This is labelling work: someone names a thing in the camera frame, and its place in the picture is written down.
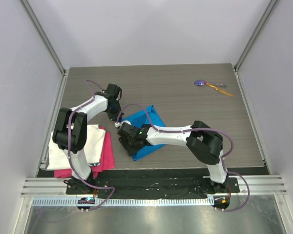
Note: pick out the right aluminium corner post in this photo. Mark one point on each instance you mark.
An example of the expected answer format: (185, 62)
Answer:
(272, 4)

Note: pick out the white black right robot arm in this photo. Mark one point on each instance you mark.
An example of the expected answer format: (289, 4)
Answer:
(204, 144)

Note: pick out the slotted white cable duct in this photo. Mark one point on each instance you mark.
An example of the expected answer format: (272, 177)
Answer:
(82, 201)

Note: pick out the aluminium front frame rail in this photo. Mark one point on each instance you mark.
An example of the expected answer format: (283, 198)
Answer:
(258, 184)

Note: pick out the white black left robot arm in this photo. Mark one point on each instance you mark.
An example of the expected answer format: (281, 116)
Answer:
(70, 132)

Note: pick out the white folded cloth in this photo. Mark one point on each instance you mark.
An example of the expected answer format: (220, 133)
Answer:
(58, 160)

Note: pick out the aluminium corner post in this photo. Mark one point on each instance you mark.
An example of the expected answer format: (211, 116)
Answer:
(272, 4)
(39, 29)

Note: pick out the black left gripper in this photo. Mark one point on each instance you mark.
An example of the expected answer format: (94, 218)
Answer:
(115, 117)

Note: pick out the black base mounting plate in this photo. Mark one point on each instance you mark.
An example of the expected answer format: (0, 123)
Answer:
(157, 187)

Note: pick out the left aluminium corner post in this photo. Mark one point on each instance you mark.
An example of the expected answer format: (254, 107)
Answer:
(39, 29)

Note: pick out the pink folded cloth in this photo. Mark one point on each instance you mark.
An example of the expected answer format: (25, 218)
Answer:
(107, 160)

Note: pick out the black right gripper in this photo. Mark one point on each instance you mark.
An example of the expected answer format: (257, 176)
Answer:
(126, 142)

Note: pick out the iridescent purple spoon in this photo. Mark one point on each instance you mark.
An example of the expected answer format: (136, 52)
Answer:
(200, 82)

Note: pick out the blue cloth napkin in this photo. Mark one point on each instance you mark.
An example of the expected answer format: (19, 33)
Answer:
(138, 119)

